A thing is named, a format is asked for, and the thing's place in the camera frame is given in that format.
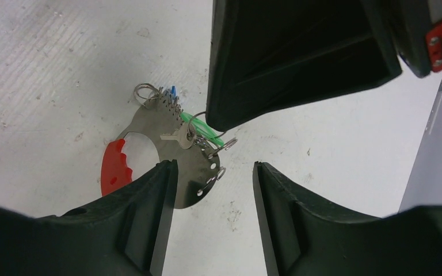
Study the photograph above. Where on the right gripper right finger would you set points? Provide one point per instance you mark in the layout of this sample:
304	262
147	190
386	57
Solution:
304	233

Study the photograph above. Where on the aluminium right rail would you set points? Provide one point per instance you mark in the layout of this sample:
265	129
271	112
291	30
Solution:
434	110

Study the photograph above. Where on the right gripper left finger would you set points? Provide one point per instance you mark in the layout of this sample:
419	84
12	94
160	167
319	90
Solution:
124	233

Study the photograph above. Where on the red-handled metal key holder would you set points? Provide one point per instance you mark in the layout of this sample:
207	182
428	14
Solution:
199	167

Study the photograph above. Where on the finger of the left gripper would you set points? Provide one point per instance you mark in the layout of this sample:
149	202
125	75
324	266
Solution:
272	55

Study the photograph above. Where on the metal key on green tag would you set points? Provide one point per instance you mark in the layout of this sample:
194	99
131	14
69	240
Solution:
181	136

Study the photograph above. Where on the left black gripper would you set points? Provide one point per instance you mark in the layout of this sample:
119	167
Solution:
411	30

